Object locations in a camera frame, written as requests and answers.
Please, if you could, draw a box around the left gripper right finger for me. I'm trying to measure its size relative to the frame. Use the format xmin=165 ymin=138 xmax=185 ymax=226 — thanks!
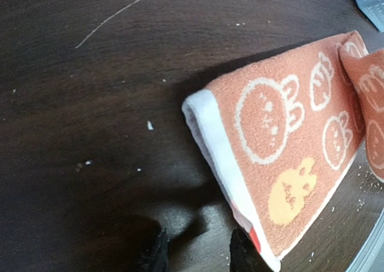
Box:
xmin=230 ymin=228 xmax=271 ymax=272

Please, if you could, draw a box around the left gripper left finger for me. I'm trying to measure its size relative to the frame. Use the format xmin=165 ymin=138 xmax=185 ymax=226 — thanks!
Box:
xmin=132 ymin=223 xmax=169 ymax=272

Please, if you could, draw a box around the orange patterned towel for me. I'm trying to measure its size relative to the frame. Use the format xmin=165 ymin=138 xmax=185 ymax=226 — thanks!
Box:
xmin=182 ymin=31 xmax=383 ymax=271

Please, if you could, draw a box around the light blue plastic basket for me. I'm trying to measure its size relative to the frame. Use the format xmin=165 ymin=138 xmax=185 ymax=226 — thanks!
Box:
xmin=355 ymin=0 xmax=384 ymax=32

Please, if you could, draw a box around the front aluminium rail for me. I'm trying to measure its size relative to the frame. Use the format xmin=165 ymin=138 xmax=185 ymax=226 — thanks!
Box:
xmin=346 ymin=211 xmax=384 ymax=272

